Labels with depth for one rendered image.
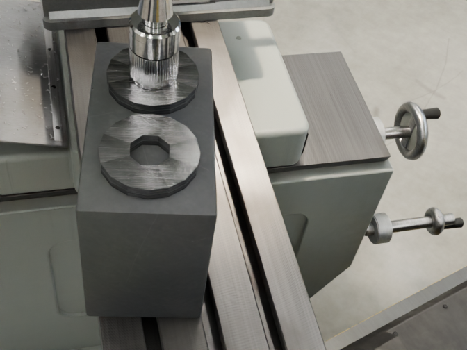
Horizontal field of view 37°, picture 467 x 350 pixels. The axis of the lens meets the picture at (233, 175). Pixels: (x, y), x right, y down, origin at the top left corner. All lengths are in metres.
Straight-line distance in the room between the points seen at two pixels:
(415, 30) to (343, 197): 1.57
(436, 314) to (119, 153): 0.74
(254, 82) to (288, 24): 1.47
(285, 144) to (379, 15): 1.71
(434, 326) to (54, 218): 0.64
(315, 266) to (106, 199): 0.88
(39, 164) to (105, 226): 0.45
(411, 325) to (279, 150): 0.36
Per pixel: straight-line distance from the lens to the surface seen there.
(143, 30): 0.64
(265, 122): 1.09
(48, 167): 1.06
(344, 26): 2.67
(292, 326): 0.77
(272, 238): 0.82
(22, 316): 1.40
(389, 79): 2.50
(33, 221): 1.14
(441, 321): 1.22
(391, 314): 1.43
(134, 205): 0.60
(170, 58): 0.66
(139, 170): 0.61
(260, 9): 1.10
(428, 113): 1.40
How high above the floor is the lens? 1.59
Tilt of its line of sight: 50 degrees down
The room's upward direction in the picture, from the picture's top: 10 degrees clockwise
